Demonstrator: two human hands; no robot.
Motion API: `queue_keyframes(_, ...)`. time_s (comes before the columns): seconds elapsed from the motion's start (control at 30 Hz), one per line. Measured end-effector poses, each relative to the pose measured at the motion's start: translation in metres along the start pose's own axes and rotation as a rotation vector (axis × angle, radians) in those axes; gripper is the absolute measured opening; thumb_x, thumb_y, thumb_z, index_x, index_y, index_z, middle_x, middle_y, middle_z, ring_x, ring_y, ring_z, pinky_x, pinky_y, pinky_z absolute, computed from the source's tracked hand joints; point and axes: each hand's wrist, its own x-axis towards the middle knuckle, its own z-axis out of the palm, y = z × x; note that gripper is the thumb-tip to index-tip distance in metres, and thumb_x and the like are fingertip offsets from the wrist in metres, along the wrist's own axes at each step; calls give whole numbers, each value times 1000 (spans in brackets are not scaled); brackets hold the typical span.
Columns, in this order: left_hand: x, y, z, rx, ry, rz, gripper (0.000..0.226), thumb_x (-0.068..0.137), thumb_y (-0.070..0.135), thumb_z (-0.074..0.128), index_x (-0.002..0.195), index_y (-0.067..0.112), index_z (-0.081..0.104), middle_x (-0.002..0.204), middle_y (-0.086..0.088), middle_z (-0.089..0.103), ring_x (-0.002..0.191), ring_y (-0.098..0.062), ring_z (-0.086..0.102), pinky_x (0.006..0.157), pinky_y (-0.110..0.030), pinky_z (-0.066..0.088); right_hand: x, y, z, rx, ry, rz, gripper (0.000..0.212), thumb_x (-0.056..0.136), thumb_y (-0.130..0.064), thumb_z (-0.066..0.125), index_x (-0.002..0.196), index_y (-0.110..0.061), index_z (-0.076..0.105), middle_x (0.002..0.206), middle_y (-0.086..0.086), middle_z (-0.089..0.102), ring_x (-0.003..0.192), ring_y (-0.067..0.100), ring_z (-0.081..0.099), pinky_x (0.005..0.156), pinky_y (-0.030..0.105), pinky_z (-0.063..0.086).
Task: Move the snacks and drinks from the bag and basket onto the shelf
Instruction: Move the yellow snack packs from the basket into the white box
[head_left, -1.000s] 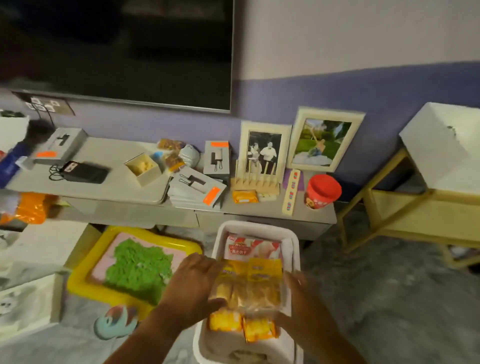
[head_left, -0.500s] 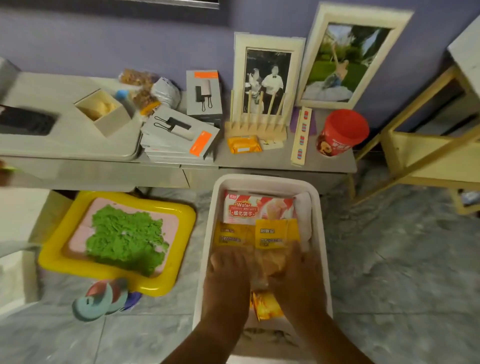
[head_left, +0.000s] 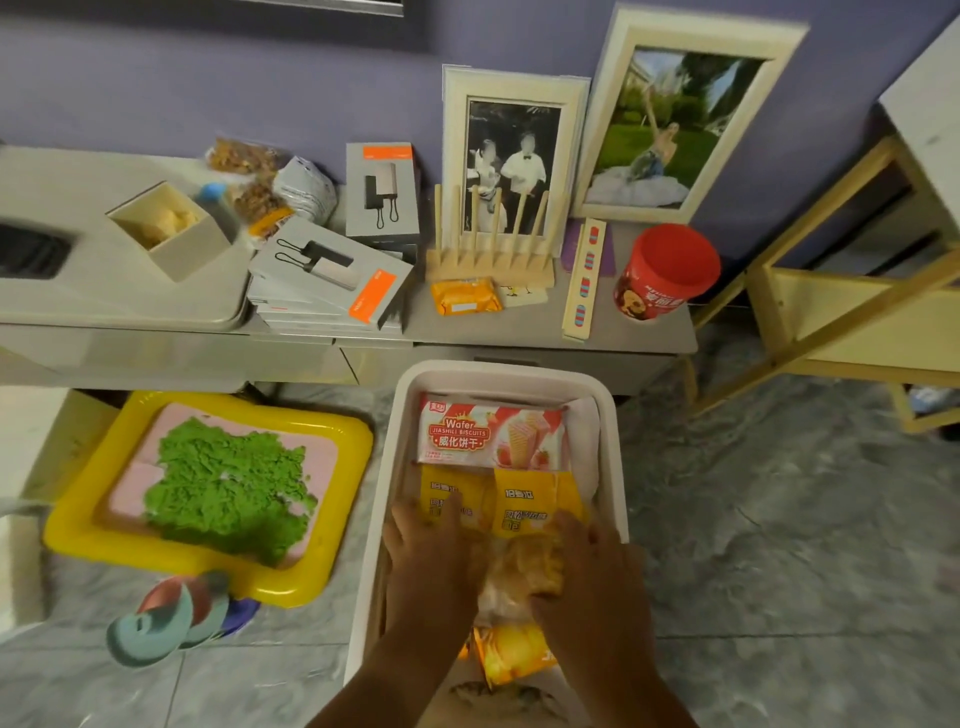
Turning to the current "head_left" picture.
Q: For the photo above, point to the person's right hand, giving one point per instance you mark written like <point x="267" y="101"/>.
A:
<point x="607" y="607"/>

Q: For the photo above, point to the person's left hand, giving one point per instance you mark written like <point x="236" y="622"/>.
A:
<point x="427" y="577"/>

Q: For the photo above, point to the red wafer biscuit packet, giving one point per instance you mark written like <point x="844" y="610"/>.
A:
<point x="487" y="435"/>

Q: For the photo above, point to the white cardboard box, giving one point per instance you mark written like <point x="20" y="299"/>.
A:
<point x="930" y="112"/>

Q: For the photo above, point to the person's right forearm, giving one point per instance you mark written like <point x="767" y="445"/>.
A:
<point x="637" y="701"/>

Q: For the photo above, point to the person's left forearm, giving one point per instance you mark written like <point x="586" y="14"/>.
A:
<point x="390" y="690"/>

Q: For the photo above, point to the white plastic crate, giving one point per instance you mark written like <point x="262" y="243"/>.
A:
<point x="397" y="420"/>

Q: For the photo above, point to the green play sand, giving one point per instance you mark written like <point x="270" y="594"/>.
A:
<point x="225" y="487"/>

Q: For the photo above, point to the teal plastic toy bowl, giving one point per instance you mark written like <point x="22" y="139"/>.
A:
<point x="146" y="634"/>

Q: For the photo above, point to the wooden peg rack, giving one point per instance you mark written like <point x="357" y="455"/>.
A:
<point x="487" y="266"/>

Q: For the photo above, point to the grey box orange sticker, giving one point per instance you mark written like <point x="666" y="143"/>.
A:
<point x="382" y="195"/>
<point x="330" y="274"/>

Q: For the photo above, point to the cream strip coloured marks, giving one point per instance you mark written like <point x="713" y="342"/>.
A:
<point x="585" y="285"/>

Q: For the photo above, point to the red lid jar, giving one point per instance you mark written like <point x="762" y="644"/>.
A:
<point x="667" y="270"/>

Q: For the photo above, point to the purple book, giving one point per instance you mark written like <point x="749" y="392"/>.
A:
<point x="611" y="259"/>

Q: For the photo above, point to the yellow play tray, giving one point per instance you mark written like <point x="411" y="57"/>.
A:
<point x="82" y="525"/>

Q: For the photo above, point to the white square carton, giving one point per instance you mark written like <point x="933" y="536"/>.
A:
<point x="52" y="435"/>

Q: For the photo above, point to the silver foil bag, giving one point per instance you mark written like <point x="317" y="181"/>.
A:
<point x="304" y="191"/>

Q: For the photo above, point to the small open cream carton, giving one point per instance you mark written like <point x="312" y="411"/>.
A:
<point x="172" y="232"/>

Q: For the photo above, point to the brown snack bag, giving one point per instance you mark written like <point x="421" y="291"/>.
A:
<point x="244" y="157"/>

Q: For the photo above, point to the black handheld device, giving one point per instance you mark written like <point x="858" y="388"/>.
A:
<point x="30" y="251"/>

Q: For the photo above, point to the black-white photo frame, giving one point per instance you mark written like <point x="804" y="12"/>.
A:
<point x="510" y="112"/>

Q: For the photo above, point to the landscape photo frame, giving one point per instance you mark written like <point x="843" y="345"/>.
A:
<point x="667" y="127"/>

